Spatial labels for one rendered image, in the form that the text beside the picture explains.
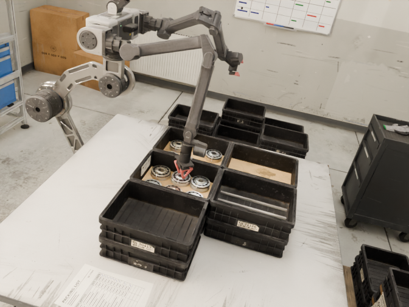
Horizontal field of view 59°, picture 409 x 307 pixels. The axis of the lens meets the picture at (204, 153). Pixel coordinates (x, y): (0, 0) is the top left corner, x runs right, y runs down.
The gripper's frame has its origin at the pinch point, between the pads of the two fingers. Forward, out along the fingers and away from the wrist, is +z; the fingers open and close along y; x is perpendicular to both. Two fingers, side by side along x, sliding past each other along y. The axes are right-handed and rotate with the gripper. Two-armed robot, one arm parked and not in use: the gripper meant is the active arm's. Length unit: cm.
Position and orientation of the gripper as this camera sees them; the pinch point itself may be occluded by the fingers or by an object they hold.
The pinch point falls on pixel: (181, 174)
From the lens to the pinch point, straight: 191.7
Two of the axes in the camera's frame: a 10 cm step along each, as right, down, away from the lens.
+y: -4.8, -5.4, 6.9
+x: -8.6, 1.2, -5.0
